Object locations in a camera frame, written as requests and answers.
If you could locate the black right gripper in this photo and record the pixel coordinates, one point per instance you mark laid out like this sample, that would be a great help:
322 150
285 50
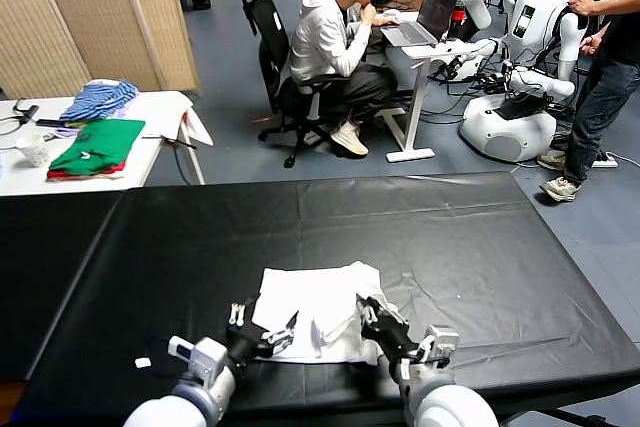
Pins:
390 334

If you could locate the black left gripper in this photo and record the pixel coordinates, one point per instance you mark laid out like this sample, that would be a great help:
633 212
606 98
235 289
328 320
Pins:
250 339

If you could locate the white t-shirt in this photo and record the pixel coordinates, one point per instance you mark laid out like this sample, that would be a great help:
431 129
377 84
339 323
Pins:
320 292

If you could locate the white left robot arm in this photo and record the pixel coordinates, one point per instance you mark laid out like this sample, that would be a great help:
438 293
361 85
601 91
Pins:
200 397

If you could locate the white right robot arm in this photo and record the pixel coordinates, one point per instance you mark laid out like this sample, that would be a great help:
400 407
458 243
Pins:
450 407

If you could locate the standing person in dark clothes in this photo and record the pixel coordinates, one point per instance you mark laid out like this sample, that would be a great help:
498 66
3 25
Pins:
600 97

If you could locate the black table cover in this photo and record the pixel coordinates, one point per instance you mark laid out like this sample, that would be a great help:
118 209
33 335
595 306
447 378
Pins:
150 247

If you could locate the white folding table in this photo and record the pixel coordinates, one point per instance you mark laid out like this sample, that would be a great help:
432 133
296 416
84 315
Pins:
150 157

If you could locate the white standing desk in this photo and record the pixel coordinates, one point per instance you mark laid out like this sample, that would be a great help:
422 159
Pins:
415 97

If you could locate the red folded shirt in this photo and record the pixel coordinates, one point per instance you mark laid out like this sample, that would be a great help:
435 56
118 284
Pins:
75 174

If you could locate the green folded shirt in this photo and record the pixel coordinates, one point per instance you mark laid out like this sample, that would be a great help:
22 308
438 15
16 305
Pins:
100 144

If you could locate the white power strip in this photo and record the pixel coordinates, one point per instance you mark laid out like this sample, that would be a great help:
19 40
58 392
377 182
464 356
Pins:
606 161

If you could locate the blue striped shirt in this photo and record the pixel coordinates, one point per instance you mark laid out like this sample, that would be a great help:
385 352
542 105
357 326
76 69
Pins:
100 99

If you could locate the seated man in white hoodie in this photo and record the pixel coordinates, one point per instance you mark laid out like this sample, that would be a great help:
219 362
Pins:
320 42

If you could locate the black office chair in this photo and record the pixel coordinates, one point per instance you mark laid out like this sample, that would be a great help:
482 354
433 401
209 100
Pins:
272 47

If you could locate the white paper cup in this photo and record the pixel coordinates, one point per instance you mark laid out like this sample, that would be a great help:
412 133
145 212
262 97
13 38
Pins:
32 152

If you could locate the black phone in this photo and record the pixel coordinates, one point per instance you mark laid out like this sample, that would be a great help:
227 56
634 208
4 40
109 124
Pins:
50 123

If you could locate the white computer mouse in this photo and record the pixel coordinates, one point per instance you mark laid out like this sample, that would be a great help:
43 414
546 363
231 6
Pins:
392 15

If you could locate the red cola bottle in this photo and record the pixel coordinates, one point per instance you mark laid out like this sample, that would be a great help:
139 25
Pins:
456 17

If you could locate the grey laptop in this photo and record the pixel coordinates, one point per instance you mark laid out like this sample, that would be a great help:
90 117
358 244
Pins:
437 9

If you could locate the white humanoid robot on base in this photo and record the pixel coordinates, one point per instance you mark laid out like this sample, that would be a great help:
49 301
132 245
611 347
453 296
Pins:
520 22

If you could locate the woven wooden folding screen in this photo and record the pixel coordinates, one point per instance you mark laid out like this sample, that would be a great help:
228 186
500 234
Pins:
90 22

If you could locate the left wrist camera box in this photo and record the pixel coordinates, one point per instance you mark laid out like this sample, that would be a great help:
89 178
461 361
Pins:
207 357

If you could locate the black metal table frame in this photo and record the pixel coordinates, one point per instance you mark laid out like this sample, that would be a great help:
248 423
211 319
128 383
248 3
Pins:
575 416

